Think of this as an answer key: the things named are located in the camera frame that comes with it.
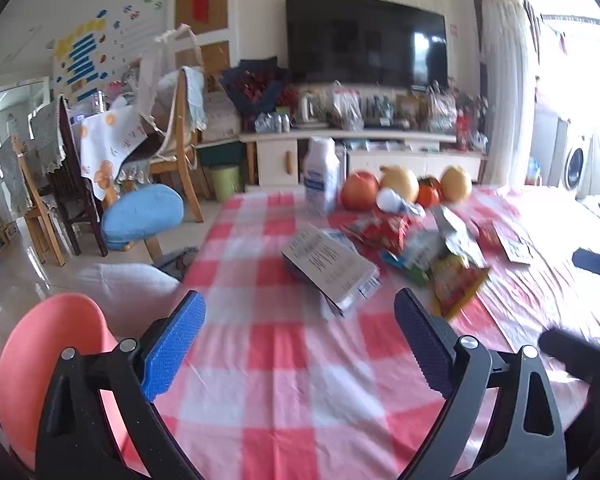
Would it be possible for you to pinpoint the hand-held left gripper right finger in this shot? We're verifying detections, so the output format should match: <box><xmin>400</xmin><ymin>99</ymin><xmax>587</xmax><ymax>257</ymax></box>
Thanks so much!
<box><xmin>394</xmin><ymin>287</ymin><xmax>567</xmax><ymax>480</ymax></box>

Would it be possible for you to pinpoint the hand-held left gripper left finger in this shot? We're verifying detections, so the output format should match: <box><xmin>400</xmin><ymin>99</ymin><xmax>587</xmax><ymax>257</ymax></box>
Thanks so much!
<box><xmin>34</xmin><ymin>290</ymin><xmax>207</xmax><ymax>480</ymax></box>

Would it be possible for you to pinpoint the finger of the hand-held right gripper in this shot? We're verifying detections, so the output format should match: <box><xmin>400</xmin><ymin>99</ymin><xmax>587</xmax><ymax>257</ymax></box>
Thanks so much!
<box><xmin>538</xmin><ymin>329</ymin><xmax>600</xmax><ymax>391</ymax></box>

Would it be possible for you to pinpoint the pink plastic bowl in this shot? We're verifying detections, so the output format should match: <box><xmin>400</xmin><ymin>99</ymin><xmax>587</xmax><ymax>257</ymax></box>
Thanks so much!
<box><xmin>0</xmin><ymin>292</ymin><xmax>131</xmax><ymax>466</ymax></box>

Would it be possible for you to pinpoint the white cushion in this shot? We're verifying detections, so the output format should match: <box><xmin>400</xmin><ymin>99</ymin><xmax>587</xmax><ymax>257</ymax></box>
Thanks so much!
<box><xmin>77</xmin><ymin>262</ymin><xmax>181</xmax><ymax>341</ymax></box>

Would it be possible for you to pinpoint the yellow snack packet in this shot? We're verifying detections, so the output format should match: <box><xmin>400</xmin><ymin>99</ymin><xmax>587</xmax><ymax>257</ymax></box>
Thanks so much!
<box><xmin>432</xmin><ymin>255</ymin><xmax>491</xmax><ymax>320</ymax></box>

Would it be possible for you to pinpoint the grey slipper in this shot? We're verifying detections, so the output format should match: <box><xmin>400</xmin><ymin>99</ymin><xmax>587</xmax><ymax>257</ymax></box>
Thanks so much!
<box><xmin>152</xmin><ymin>247</ymin><xmax>198</xmax><ymax>281</ymax></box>

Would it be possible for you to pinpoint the blue white snack packet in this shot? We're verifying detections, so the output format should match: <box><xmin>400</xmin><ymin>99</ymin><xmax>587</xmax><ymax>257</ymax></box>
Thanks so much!
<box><xmin>380</xmin><ymin>227</ymin><xmax>448</xmax><ymax>286</ymax></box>

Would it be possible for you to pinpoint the black remote control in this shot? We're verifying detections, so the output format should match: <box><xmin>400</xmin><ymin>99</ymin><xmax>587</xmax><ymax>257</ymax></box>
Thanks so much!
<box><xmin>571</xmin><ymin>247</ymin><xmax>600</xmax><ymax>282</ymax></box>

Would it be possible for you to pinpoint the white blue milk pouch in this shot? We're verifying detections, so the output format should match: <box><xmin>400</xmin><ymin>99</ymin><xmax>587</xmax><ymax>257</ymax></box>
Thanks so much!
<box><xmin>432</xmin><ymin>205</ymin><xmax>486</xmax><ymax>268</ymax></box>

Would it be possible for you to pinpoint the red white checkered tablecloth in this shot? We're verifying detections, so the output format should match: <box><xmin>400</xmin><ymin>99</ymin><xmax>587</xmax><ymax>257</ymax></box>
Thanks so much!
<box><xmin>152</xmin><ymin>185</ymin><xmax>600</xmax><ymax>480</ymax></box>

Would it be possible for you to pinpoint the red snack wrapper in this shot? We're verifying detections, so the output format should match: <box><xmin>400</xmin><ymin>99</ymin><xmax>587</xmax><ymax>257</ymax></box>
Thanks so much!
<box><xmin>340</xmin><ymin>212</ymin><xmax>413</xmax><ymax>256</ymax></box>

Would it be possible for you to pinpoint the white printed card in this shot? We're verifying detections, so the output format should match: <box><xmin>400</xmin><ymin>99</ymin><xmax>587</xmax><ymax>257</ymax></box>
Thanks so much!
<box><xmin>495</xmin><ymin>232</ymin><xmax>536</xmax><ymax>265</ymax></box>

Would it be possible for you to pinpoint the small red packet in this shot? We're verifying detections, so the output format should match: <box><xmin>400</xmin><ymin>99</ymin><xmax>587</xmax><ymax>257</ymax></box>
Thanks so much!
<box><xmin>475</xmin><ymin>220</ymin><xmax>503</xmax><ymax>247</ymax></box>

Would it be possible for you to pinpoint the grey cardboard box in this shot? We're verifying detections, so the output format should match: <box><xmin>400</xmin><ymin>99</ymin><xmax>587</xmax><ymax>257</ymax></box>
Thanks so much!
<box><xmin>281</xmin><ymin>224</ymin><xmax>381</xmax><ymax>321</ymax></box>

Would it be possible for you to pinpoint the blue cushioned stool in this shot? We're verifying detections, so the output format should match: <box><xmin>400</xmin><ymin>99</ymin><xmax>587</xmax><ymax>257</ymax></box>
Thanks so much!
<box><xmin>101</xmin><ymin>184</ymin><xmax>185</xmax><ymax>261</ymax></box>

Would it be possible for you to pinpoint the crumpled white pouch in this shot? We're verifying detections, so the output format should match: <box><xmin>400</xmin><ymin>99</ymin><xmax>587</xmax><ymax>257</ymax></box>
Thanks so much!
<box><xmin>376</xmin><ymin>187</ymin><xmax>426</xmax><ymax>218</ymax></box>

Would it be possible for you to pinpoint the small orange tangerine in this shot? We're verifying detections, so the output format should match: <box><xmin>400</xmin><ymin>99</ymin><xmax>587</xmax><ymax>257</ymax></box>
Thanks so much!
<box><xmin>416</xmin><ymin>176</ymin><xmax>442</xmax><ymax>207</ymax></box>

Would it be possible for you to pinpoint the round yellow fruit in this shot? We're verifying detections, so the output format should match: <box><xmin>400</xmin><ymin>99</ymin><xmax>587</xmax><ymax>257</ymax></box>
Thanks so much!
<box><xmin>440</xmin><ymin>165</ymin><xmax>473</xmax><ymax>204</ymax></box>

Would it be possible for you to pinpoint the yellow pear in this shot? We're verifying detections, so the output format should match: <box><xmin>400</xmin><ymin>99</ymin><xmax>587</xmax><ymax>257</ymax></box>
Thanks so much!
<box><xmin>378</xmin><ymin>165</ymin><xmax>420</xmax><ymax>203</ymax></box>

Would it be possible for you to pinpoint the red apple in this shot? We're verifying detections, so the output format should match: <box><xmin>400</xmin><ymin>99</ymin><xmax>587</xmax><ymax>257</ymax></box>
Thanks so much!
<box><xmin>341</xmin><ymin>171</ymin><xmax>381</xmax><ymax>211</ymax></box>

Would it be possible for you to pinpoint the green waste bin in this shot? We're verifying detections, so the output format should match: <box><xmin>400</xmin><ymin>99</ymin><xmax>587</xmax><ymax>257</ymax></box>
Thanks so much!
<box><xmin>209</xmin><ymin>164</ymin><xmax>243</xmax><ymax>204</ymax></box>

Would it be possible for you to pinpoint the dark wooden chair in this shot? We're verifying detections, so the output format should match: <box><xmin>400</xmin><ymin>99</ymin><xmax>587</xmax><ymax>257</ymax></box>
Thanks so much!
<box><xmin>30</xmin><ymin>97</ymin><xmax>108</xmax><ymax>257</ymax></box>

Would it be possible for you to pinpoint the light wooden chair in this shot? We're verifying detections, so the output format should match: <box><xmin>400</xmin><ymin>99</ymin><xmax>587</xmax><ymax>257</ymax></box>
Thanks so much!
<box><xmin>0</xmin><ymin>132</ymin><xmax>66</xmax><ymax>267</ymax></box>

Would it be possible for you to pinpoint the white washing machine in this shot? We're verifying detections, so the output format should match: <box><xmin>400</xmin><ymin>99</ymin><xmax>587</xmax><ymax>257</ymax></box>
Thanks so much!
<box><xmin>555</xmin><ymin>120</ymin><xmax>600</xmax><ymax>196</ymax></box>

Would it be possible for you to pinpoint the wooden chair with cushion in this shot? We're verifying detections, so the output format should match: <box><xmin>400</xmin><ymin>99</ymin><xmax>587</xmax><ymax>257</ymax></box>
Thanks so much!
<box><xmin>140</xmin><ymin>67</ymin><xmax>211</xmax><ymax>223</ymax></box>

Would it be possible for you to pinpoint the white bottle with blue label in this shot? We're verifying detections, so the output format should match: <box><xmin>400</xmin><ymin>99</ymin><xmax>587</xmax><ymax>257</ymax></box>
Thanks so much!
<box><xmin>304</xmin><ymin>136</ymin><xmax>341</xmax><ymax>216</ymax></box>

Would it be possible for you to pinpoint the dark green storage box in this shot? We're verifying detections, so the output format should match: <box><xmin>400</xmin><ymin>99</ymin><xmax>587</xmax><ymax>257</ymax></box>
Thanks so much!
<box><xmin>198</xmin><ymin>141</ymin><xmax>246</xmax><ymax>168</ymax></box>

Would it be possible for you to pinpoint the white orange-print table cover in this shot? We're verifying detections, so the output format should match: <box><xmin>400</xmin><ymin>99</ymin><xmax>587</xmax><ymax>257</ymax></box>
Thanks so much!
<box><xmin>77</xmin><ymin>107</ymin><xmax>148</xmax><ymax>201</ymax></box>

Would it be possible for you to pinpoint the cream television cabinet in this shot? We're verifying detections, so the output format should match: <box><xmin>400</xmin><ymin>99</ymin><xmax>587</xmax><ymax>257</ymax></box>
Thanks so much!
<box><xmin>240</xmin><ymin>127</ymin><xmax>488</xmax><ymax>191</ymax></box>

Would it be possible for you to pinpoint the white sack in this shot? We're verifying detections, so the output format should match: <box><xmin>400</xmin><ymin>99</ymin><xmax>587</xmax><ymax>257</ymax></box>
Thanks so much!
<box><xmin>200</xmin><ymin>91</ymin><xmax>243</xmax><ymax>143</ymax></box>

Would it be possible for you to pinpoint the clear plastic snack bag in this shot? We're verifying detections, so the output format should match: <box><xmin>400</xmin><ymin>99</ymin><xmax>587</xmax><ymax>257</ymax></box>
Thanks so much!
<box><xmin>330</xmin><ymin>87</ymin><xmax>366</xmax><ymax>130</ymax></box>

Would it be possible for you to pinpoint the white electric kettle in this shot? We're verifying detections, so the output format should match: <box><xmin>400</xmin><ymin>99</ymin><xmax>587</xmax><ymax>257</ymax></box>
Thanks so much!
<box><xmin>297</xmin><ymin>91</ymin><xmax>328</xmax><ymax>126</ymax></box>

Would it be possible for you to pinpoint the dark blue flower bouquet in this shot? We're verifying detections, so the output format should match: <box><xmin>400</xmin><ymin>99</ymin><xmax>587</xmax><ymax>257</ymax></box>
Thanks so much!
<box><xmin>219</xmin><ymin>58</ymin><xmax>291</xmax><ymax>131</ymax></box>

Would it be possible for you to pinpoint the white standing air conditioner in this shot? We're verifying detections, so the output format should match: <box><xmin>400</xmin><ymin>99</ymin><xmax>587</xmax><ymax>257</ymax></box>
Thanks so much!
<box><xmin>480</xmin><ymin>0</ymin><xmax>536</xmax><ymax>186</ymax></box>

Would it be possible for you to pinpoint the white cloth bag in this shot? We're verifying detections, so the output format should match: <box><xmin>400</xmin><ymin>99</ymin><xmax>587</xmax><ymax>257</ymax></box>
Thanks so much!
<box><xmin>140</xmin><ymin>24</ymin><xmax>203</xmax><ymax>126</ymax></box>

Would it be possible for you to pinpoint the black television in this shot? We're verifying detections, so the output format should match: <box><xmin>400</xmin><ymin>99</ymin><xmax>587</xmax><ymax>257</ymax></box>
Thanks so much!
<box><xmin>286</xmin><ymin>0</ymin><xmax>448</xmax><ymax>90</ymax></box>

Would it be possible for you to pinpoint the blue yellow wall sticker chart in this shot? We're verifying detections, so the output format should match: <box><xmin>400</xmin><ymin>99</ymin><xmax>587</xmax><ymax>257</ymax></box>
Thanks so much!
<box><xmin>52</xmin><ymin>7</ymin><xmax>116</xmax><ymax>103</ymax></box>

